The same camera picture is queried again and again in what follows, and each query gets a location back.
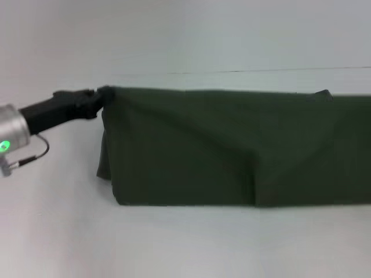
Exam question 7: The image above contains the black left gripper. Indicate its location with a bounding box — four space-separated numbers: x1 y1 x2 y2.
18 89 103 136

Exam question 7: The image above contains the dark green t-shirt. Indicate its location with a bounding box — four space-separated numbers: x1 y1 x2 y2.
96 85 371 209

